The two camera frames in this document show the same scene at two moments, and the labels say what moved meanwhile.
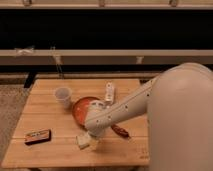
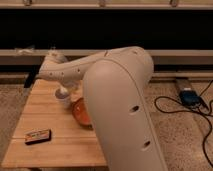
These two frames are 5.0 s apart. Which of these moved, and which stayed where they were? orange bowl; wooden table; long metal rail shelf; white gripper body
Moved: white gripper body
Stayed: long metal rail shelf; orange bowl; wooden table
